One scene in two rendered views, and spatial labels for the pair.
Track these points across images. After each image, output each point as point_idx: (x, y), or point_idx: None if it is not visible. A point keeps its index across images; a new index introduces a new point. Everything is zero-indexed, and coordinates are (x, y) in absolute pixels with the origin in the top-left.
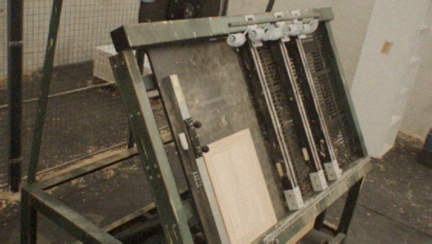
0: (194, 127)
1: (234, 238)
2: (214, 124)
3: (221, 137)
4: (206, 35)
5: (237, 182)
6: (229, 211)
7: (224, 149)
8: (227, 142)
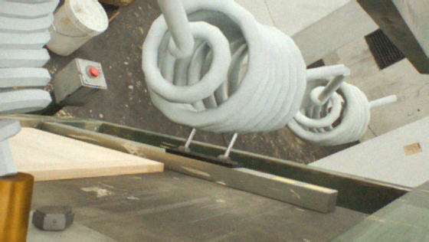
0: (214, 159)
1: (32, 130)
2: (136, 185)
3: (96, 178)
4: (406, 196)
5: (26, 146)
6: (51, 138)
7: (92, 161)
8: (83, 165)
